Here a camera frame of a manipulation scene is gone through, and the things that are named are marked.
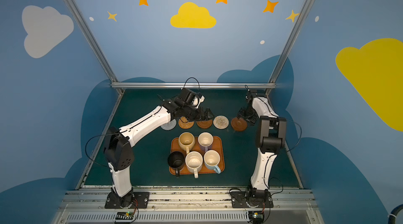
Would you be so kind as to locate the controller board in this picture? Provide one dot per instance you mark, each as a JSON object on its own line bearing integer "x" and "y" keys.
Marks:
{"x": 125, "y": 217}
{"x": 256, "y": 217}

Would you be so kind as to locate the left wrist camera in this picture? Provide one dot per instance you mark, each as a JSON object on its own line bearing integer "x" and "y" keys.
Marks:
{"x": 198, "y": 100}

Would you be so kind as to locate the cream yellow mug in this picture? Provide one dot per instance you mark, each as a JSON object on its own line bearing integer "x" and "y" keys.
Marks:
{"x": 186, "y": 142}

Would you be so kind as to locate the black mug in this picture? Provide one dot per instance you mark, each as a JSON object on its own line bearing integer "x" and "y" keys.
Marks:
{"x": 176, "y": 161}

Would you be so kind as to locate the multicolour woven coaster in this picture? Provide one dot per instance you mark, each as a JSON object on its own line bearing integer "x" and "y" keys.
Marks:
{"x": 221, "y": 122}

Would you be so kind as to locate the grey woven coaster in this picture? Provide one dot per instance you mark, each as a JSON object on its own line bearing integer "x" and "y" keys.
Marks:
{"x": 170, "y": 125}

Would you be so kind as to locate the aluminium frame back bar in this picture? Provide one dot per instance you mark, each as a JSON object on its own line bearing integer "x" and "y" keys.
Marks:
{"x": 162, "y": 85}

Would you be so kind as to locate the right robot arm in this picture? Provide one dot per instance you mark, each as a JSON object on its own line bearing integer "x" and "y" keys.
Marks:
{"x": 270, "y": 138}

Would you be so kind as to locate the right controller board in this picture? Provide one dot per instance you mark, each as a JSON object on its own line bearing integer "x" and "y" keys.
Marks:
{"x": 256, "y": 217}

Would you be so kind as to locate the aluminium front rail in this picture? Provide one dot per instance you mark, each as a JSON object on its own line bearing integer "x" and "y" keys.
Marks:
{"x": 187, "y": 205}

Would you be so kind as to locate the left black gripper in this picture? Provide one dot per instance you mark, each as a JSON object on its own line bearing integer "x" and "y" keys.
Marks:
{"x": 199, "y": 112}

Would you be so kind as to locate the aluminium frame right post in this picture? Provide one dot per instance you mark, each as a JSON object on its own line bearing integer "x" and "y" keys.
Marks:
{"x": 298, "y": 24}

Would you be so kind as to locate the aluminium frame post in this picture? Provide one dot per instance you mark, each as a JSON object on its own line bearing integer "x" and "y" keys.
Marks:
{"x": 84, "y": 27}
{"x": 298, "y": 24}

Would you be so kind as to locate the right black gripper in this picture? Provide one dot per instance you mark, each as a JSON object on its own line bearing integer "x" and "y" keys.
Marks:
{"x": 246, "y": 114}

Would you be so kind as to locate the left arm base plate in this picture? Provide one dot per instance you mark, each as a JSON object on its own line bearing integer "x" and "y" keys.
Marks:
{"x": 141, "y": 199}

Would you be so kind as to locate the rattan woven coaster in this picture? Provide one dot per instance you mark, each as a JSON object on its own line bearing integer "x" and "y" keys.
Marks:
{"x": 184, "y": 123}

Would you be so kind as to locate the orange serving tray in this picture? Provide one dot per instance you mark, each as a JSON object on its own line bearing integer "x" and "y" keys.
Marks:
{"x": 216, "y": 146}

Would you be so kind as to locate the light blue mug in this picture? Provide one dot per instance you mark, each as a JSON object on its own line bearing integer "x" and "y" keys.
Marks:
{"x": 211, "y": 160}

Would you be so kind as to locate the lavender mug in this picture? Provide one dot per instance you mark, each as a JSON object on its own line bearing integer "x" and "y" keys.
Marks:
{"x": 205, "y": 141}

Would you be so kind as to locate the aluminium frame left post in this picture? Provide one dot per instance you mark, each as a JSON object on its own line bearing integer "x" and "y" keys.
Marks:
{"x": 84, "y": 27}

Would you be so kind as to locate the left controller board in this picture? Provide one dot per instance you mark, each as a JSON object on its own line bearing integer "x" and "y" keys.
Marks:
{"x": 125, "y": 217}

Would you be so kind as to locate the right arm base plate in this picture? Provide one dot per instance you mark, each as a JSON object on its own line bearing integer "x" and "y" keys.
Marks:
{"x": 239, "y": 199}

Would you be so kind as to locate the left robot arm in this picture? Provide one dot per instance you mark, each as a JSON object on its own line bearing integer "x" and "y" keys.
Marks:
{"x": 119, "y": 143}

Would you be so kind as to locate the brown wooden coaster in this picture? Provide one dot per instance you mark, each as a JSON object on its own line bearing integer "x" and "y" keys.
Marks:
{"x": 239, "y": 124}
{"x": 204, "y": 124}

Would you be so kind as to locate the white mug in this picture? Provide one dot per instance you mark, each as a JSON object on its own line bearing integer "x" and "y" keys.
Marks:
{"x": 194, "y": 162}

